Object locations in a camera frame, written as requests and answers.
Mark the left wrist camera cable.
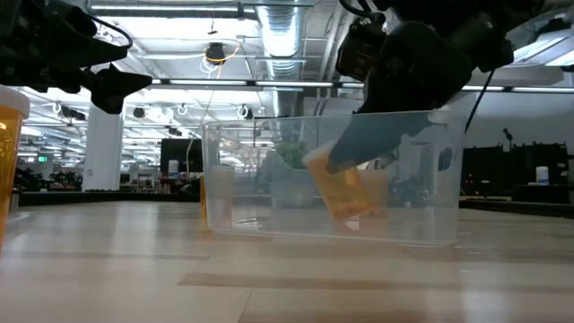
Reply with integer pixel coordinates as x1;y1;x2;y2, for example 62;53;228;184
89;15;135;50

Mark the black monitor screen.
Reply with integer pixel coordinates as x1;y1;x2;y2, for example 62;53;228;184
160;137;204;174

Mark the bright ceiling light panel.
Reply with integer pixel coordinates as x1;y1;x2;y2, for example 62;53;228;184
513;34;574;68

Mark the silver ribbed ceiling duct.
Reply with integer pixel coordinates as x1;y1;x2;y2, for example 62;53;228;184
257;0;307;81

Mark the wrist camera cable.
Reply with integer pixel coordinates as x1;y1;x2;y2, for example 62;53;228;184
89;15;135;50
338;0;387;22

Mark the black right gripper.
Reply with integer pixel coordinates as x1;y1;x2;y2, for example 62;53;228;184
326;22;472;175

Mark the white building column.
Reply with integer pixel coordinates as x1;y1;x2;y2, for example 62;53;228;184
83;101;125;192

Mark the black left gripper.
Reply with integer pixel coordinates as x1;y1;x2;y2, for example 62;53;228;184
0;0;153;116

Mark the long ceiling light strip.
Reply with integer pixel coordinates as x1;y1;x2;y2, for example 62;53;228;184
152;78;574;94

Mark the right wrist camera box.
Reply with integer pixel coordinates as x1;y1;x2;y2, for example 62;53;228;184
335;13;387;83

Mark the clear plastic basket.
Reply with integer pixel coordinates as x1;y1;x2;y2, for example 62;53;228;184
200;109;466;248

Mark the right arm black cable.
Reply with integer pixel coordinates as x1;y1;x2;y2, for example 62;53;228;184
465;69;495;135

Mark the ceiling camera with yellow cable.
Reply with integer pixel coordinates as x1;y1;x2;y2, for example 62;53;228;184
199;40;241;75

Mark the black cabinet row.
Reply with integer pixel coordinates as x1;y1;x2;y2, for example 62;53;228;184
461;142;570;188

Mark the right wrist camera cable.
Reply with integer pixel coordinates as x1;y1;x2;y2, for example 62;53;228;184
338;0;387;22

